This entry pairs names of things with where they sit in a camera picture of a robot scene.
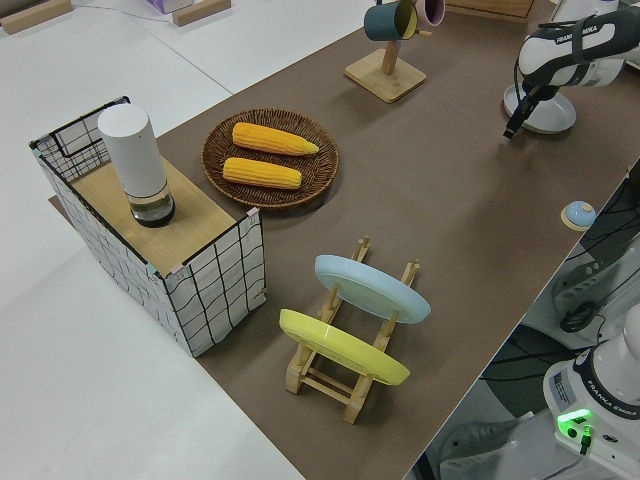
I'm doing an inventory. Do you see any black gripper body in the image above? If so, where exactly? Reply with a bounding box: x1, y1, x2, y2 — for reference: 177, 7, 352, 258
516, 83, 545, 116

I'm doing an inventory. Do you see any gray round plate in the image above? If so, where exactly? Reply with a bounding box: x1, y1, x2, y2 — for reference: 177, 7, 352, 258
502, 82, 578, 136

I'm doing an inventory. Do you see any light blue plate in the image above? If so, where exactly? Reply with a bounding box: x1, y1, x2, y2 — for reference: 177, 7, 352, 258
313, 254, 433, 327

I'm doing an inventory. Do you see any yellow plate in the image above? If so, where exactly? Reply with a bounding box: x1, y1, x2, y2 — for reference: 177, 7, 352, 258
278, 308, 412, 387

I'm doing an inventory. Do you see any wooden plate rack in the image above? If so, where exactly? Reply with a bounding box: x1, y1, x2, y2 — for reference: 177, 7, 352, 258
284, 234, 423, 426

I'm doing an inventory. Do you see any wooden drawer box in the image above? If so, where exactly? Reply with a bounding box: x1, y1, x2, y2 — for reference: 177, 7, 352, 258
443, 0, 539, 22

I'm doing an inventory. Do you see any brown table mat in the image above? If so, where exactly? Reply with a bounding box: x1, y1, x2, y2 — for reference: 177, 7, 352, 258
47, 0, 640, 480

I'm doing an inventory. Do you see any blue service bell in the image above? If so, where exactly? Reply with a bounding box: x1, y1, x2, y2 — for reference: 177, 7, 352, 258
560, 200, 597, 232

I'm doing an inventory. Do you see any pink mug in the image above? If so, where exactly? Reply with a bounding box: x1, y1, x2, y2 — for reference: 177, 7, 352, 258
414, 0, 447, 28

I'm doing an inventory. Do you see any wooden mug rack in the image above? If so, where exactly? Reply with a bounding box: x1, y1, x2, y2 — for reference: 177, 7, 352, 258
343, 0, 434, 105

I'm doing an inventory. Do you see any teal mug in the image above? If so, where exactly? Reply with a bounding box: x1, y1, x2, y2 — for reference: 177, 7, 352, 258
362, 0, 419, 43

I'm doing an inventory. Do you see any brown wicker basket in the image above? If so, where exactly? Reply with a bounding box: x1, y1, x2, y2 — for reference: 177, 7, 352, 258
201, 107, 341, 209

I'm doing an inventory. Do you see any yellow corn cob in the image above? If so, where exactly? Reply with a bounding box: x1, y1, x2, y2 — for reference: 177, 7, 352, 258
231, 121, 322, 158
221, 156, 304, 191

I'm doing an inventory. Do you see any wooden block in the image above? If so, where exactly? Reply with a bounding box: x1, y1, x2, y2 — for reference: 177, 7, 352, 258
171, 0, 234, 26
0, 0, 72, 35

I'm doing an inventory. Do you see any purple box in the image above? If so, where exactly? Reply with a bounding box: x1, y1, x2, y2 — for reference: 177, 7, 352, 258
146, 0, 194, 14

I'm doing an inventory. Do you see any white cylinder bottle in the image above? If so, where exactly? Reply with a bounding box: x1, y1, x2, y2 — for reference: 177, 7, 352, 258
96, 101, 177, 229

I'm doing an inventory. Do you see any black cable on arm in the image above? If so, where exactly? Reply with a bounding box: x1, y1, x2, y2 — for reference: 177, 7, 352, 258
511, 19, 584, 109

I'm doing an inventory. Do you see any coiled black cable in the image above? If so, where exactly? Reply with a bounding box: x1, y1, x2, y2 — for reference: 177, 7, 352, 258
558, 301, 600, 333

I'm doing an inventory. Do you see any wire grid box with wood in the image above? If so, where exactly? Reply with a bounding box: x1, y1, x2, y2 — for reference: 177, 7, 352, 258
28, 95, 267, 359

